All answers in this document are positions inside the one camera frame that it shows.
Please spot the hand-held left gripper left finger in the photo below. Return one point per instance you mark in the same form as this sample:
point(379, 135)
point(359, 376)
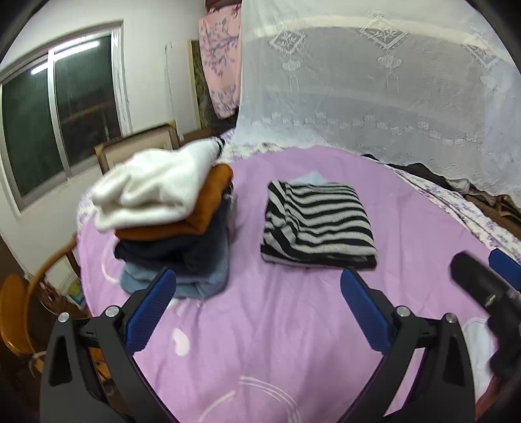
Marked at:
point(152, 301)

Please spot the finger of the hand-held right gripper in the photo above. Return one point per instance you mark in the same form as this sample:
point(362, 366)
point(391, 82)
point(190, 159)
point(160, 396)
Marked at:
point(506, 268)
point(476, 276)

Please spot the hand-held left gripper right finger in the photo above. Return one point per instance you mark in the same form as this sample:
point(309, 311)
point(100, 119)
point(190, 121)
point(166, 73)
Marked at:
point(366, 309)

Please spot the black grey striped sweater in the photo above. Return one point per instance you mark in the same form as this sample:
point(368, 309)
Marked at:
point(321, 227)

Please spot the light blue folded garment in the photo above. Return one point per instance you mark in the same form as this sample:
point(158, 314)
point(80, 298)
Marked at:
point(203, 284)

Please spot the dark navy folded garment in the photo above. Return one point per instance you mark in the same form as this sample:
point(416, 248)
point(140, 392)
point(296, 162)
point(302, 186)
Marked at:
point(175, 248)

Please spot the purple floral bedsheet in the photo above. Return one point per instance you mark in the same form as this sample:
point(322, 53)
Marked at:
point(447, 203)

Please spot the white folded sweater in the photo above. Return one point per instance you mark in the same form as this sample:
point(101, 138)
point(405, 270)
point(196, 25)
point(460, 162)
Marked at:
point(150, 187)

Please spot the orange-brown folded garment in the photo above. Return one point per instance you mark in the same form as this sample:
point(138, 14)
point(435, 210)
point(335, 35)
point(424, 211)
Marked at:
point(211, 191)

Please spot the wooden chair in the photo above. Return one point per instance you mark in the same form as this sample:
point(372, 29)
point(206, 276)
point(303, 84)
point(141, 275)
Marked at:
point(12, 309)

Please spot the window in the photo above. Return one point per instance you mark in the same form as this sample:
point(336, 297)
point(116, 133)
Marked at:
point(81, 101)

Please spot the white lace cover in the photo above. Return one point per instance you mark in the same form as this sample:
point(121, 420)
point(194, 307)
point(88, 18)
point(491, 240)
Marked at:
point(366, 81)

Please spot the pink floral cloth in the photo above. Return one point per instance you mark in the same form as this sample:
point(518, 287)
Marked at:
point(219, 61)

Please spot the wooden picture frame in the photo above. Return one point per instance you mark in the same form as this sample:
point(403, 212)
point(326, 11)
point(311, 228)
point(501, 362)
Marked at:
point(138, 142)

